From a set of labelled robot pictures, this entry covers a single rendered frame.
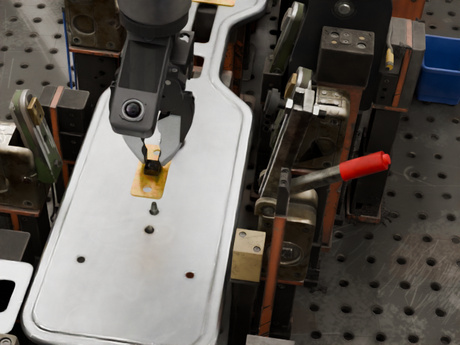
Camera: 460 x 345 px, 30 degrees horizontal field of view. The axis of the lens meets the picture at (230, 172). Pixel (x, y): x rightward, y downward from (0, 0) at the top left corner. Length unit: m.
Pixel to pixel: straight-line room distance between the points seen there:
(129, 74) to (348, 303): 0.65
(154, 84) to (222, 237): 0.26
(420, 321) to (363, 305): 0.09
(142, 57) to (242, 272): 0.27
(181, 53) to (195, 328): 0.30
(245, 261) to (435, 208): 0.64
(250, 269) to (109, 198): 0.22
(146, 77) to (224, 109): 0.35
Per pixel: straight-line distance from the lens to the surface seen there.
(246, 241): 0.97
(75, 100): 1.24
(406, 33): 1.27
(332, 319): 1.36
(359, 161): 0.97
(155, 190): 1.00
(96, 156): 1.14
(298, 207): 1.02
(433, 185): 1.59
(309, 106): 0.91
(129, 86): 0.87
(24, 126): 1.08
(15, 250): 1.08
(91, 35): 1.40
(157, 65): 0.88
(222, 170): 1.12
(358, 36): 1.17
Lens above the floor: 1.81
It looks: 46 degrees down
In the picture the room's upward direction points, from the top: 4 degrees clockwise
